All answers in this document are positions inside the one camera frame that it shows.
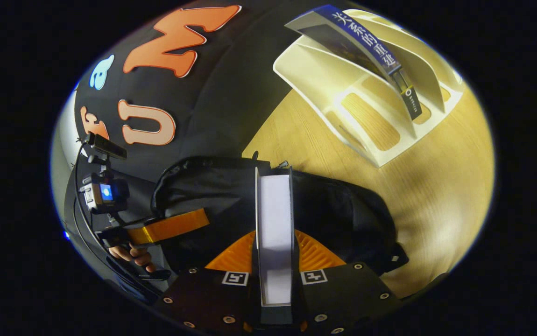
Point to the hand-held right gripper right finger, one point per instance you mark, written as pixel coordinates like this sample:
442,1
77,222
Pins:
343,298

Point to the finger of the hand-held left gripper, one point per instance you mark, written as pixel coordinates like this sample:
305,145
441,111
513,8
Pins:
170,226

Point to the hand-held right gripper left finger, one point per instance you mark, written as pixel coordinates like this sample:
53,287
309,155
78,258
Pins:
203,298

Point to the black schoolbag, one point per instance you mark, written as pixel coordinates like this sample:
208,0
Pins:
338,214

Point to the white plastic bookshelf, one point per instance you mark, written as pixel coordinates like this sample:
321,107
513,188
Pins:
324,88

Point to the blue spine book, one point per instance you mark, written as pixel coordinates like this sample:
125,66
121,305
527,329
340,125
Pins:
366,44

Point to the white portrait cover book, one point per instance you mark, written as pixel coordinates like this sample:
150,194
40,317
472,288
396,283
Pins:
275,233

